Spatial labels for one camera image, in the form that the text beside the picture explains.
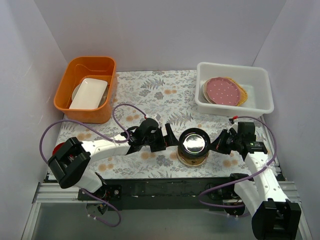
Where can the black gold-rimmed bowl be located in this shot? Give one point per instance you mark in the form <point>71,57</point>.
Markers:
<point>193,144</point>

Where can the yellow woven bamboo tray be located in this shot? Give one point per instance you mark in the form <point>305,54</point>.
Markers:
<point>243,96</point>

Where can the cream and blue plate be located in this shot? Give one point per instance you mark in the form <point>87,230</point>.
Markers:
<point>206,94</point>

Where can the white ribbed soup plate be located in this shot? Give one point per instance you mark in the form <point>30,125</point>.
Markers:
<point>202,94</point>

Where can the round plate in orange bin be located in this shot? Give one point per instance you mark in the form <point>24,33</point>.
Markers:
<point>85,101</point>

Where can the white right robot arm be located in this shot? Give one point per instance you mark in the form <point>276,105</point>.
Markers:
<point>273,215</point>

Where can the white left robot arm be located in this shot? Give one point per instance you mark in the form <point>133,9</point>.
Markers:
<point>69,164</point>

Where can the red lacquer cup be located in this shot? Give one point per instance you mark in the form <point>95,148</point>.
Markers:
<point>57,147</point>

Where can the white plastic bin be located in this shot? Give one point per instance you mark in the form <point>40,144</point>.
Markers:
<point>255,80</point>

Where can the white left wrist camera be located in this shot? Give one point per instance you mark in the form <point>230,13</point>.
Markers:
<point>158,116</point>

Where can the dark pink scalloped plate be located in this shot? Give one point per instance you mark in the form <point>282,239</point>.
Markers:
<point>222,91</point>

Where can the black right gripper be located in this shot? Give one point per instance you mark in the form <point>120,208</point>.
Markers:
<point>227,141</point>

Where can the white rectangular dish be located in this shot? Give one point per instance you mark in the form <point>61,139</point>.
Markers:
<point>94,86</point>

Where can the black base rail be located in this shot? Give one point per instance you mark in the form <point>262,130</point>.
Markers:
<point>213,193</point>

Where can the orange plastic bin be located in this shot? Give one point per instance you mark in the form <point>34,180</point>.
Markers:
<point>98,67</point>

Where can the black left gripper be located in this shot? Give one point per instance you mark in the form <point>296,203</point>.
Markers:
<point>162,140</point>

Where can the cream gold-rimmed small plate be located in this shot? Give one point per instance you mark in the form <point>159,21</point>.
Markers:
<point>192,162</point>

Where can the floral table mat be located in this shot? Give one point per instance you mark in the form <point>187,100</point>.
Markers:
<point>171,94</point>

